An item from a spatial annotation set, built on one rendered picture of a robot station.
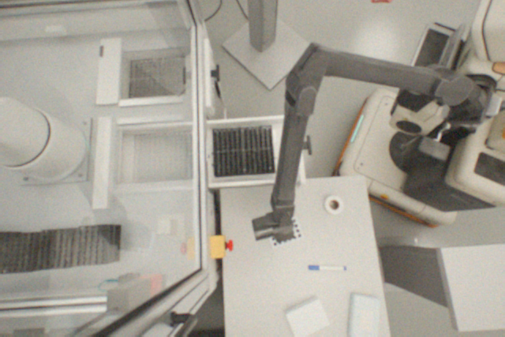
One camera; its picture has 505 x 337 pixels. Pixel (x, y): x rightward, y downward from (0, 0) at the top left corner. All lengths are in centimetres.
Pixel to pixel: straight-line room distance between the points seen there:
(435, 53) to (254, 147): 70
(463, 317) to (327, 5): 210
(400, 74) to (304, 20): 175
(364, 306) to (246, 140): 72
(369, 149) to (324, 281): 88
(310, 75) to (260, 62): 156
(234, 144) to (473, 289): 101
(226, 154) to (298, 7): 167
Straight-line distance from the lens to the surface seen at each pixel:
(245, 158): 111
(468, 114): 101
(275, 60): 227
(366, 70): 78
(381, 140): 190
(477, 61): 106
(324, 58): 70
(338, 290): 127
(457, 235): 231
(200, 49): 120
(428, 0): 288
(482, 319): 148
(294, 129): 76
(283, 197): 88
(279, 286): 124
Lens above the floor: 198
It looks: 75 degrees down
